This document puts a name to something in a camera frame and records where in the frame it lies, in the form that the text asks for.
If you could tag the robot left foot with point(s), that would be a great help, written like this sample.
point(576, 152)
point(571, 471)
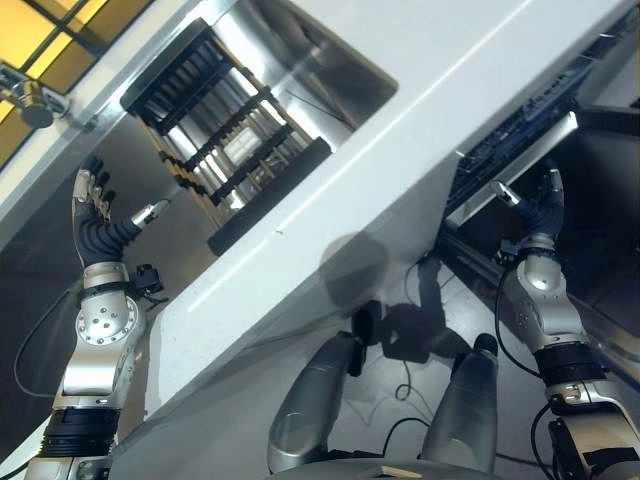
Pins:
point(367, 320)

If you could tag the dishwasher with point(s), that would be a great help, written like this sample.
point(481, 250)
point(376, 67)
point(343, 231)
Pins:
point(550, 145)

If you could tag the dishwasher rack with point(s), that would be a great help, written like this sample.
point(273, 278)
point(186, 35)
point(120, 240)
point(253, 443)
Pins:
point(540, 100)

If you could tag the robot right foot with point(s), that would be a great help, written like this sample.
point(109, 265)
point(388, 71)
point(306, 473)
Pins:
point(486, 344)

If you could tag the robot leg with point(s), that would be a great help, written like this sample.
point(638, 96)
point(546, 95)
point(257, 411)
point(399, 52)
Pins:
point(310, 400)
point(465, 410)

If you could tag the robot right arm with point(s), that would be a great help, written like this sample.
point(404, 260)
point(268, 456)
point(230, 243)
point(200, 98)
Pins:
point(550, 305)

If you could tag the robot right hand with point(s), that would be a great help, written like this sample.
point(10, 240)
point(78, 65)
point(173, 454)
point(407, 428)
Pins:
point(542, 220)

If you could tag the chrome faucet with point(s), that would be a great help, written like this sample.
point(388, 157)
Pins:
point(35, 102)

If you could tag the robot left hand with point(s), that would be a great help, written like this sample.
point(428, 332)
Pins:
point(92, 235)

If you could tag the white plate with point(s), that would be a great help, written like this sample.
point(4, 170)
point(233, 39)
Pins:
point(243, 143)

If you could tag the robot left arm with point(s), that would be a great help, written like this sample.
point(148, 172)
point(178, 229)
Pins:
point(100, 325)

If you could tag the robot left leg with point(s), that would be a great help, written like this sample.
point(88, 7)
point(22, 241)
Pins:
point(310, 400)

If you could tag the window with dark frame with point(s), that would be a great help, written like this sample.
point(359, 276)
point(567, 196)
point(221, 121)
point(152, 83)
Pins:
point(45, 45)

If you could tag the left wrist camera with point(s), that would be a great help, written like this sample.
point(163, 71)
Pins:
point(147, 280)

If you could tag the stainless steel sink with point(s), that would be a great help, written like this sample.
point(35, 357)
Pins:
point(325, 65)

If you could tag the black dish rack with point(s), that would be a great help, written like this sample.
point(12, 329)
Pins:
point(235, 175)

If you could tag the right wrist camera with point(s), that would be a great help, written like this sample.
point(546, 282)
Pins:
point(509, 250)

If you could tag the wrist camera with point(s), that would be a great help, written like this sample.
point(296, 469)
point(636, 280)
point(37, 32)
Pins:
point(509, 250)
point(147, 280)

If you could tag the robot right leg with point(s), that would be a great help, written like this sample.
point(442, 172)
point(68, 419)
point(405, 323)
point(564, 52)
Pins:
point(465, 410)

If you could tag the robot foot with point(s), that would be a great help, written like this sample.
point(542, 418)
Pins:
point(486, 344)
point(367, 320)

